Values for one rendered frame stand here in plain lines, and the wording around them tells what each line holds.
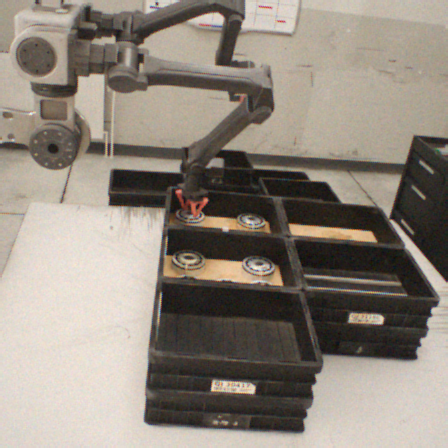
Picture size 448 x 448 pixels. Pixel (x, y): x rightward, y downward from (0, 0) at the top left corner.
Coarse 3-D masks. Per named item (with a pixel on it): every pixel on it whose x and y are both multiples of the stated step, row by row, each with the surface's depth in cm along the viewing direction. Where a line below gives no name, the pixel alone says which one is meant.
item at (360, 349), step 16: (320, 336) 160; (336, 336) 161; (352, 336) 161; (368, 336) 161; (384, 336) 161; (400, 336) 161; (416, 336) 160; (336, 352) 163; (352, 352) 163; (368, 352) 163; (384, 352) 164; (400, 352) 164; (416, 352) 167
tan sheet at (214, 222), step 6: (174, 216) 201; (204, 216) 205; (174, 222) 197; (204, 222) 200; (210, 222) 201; (216, 222) 201; (222, 222) 202; (228, 222) 202; (234, 222) 203; (234, 228) 199
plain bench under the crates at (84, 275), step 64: (64, 256) 193; (128, 256) 198; (0, 320) 159; (64, 320) 163; (128, 320) 166; (0, 384) 138; (64, 384) 141; (128, 384) 143; (320, 384) 152; (384, 384) 156
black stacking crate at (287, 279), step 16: (176, 240) 175; (192, 240) 175; (208, 240) 175; (224, 240) 175; (240, 240) 176; (256, 240) 176; (272, 240) 176; (208, 256) 178; (224, 256) 178; (240, 256) 178; (272, 256) 179; (288, 272) 165
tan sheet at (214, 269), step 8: (168, 256) 177; (168, 264) 172; (208, 264) 175; (216, 264) 176; (224, 264) 177; (232, 264) 177; (240, 264) 178; (168, 272) 168; (208, 272) 171; (216, 272) 172; (224, 272) 172; (232, 272) 173; (240, 272) 174; (240, 280) 169; (248, 280) 170; (272, 280) 172; (280, 280) 172
